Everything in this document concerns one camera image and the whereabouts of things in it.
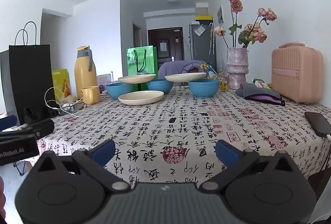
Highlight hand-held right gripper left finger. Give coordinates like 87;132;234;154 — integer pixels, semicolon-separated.
32;139;131;192

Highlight yellow snack box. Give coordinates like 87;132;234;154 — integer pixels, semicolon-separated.
51;69;74;104

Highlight black smartphone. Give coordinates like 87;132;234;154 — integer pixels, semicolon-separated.
304;111;331;138

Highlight yellow mug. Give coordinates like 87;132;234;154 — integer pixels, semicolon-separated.
81;86;101;105

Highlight green paper bag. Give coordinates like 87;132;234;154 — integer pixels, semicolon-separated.
126;46;158;77

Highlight wooden side door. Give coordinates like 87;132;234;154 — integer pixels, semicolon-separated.
133;22;143;49

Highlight folded umbrella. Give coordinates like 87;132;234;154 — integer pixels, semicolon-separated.
209;23;216;55

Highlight eyeglasses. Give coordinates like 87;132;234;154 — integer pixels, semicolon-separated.
60;104;78;114

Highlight purple jacket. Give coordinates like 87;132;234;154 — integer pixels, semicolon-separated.
157;59;208;79

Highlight lavender packet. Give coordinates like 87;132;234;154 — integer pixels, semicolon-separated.
97;73;122;94

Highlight green snack packet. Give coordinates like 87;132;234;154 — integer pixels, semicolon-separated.
252;78;272;89

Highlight blue bowl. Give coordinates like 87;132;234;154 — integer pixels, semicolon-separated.
188;79;221;99
106;82;134;100
147;78;174;94

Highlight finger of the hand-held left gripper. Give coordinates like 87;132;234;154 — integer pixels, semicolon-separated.
0;118;55;141

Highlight yellow flower sprigs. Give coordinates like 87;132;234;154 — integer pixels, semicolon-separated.
200;60;229;91

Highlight dried pink roses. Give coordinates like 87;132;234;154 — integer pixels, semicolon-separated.
213;0;278;49

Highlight black paper bag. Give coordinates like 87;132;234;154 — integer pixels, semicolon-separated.
0;22;57;125

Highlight grey and purple pouch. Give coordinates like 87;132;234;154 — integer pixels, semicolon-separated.
235;82;286;107

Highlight pink hard case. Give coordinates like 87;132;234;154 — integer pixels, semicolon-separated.
271;43;324;104

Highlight yellow thermos jug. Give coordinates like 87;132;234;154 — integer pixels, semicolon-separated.
74;45;98;100

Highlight cream plates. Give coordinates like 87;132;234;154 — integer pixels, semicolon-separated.
164;72;207;83

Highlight black charger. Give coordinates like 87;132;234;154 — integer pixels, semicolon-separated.
24;106;63;124

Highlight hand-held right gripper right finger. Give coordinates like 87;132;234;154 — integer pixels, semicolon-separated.
200;139;298;192

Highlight crumpled beige cloth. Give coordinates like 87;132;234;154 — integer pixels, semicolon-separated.
59;95;78;108

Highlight white cable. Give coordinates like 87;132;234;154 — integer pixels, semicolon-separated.
44;87;99;119

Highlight grey refrigerator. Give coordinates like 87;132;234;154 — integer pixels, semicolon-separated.
188;23;217;64

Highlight cardboard box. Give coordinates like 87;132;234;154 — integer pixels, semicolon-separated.
195;2;210;17

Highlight dark brown entrance door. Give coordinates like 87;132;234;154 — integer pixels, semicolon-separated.
148;28;185;63

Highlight cream plate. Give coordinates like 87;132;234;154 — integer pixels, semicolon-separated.
118;74;157;84
118;90;165;105

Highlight mottled pink vase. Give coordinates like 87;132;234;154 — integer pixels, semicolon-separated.
227;47;249;83

